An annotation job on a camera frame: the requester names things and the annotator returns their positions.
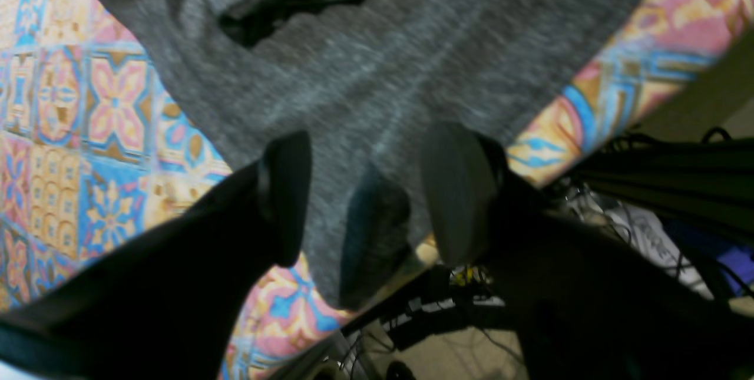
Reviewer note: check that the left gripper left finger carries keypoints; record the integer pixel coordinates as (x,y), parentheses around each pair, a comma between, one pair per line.
(164,304)

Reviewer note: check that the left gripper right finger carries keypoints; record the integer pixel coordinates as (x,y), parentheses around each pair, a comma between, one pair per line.
(583,305)

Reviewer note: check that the grey t-shirt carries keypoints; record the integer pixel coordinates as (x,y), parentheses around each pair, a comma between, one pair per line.
(365,79)

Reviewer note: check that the patterned tablecloth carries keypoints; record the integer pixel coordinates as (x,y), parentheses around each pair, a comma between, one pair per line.
(95,152)

